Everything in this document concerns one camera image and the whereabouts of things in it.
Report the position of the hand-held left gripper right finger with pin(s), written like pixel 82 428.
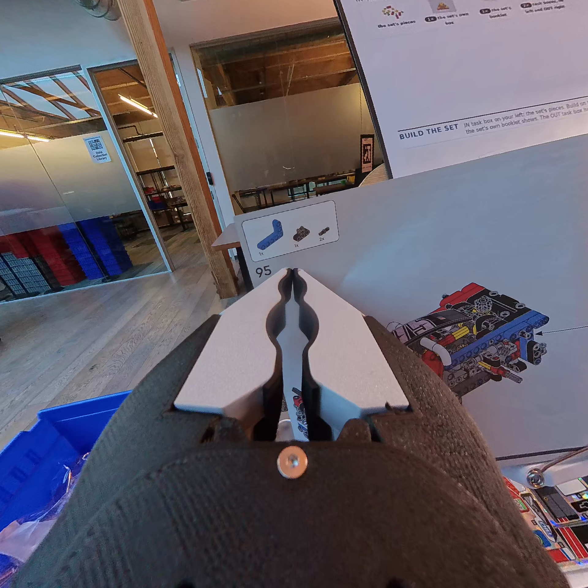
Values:
pixel 353 367

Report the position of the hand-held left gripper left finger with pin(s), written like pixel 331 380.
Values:
pixel 229 367

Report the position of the lego instruction booklet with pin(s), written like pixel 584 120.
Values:
pixel 459 252

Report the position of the wooden table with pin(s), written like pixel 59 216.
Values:
pixel 227 239

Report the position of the stack of blue bins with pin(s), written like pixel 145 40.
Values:
pixel 96 248

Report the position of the metal storage shelf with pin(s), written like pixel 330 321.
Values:
pixel 160 202

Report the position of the blue plastic bin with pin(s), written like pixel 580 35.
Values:
pixel 50 422

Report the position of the black patterned tag sign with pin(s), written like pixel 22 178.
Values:
pixel 367 154

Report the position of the stack of red bins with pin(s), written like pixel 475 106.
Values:
pixel 41 257

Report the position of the stack of grey bins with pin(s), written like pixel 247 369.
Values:
pixel 23 275

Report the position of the holographic sticker sheet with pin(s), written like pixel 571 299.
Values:
pixel 551 528

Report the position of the clear plastic bag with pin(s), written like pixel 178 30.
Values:
pixel 27 533

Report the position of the ceiling strip light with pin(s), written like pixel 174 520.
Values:
pixel 23 134
pixel 138 105

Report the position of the instruction display screen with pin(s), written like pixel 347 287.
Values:
pixel 459 69

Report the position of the wooden post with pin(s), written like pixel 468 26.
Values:
pixel 174 138

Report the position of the paper wall sign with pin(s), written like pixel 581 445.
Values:
pixel 97 149

